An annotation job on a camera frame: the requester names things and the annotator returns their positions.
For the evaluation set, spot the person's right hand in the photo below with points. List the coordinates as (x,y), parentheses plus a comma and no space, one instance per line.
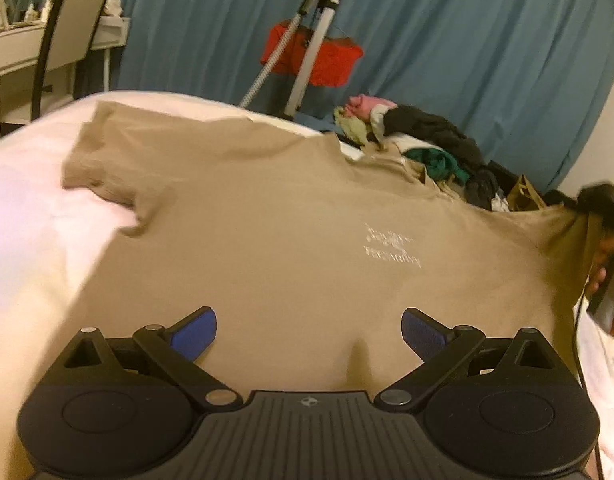
(613,251)

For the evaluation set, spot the crumpled white cloth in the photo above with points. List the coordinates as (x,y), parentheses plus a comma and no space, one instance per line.
(113,4)

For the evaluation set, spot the tan t-shirt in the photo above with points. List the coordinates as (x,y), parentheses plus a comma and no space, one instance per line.
(267,240)

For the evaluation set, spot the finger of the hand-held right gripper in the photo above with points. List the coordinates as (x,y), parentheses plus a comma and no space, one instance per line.
(601,201)

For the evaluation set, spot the blue curtain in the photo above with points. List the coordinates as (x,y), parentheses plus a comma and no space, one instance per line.
(462,45)

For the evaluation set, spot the red hanging cloth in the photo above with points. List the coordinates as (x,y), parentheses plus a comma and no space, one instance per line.
(332,62)

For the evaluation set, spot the brown paper bag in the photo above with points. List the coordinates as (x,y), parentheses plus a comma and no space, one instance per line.
(524,192)

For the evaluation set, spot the beige chair with black frame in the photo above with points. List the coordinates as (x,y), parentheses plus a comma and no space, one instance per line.
(77,20)

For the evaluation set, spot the pile of mixed clothes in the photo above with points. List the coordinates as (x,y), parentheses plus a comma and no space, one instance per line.
(427,140)

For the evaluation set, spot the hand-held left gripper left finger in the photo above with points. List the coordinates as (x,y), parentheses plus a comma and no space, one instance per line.
(197,334)

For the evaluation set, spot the white desk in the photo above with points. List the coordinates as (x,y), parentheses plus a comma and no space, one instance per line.
(12,60)

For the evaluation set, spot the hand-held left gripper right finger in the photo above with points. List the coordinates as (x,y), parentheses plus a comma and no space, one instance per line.
(419,335)

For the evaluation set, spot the person's white shirt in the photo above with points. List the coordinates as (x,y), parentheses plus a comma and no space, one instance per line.
(607,385)

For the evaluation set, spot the white bottle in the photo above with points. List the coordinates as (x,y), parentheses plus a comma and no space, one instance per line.
(47,8)

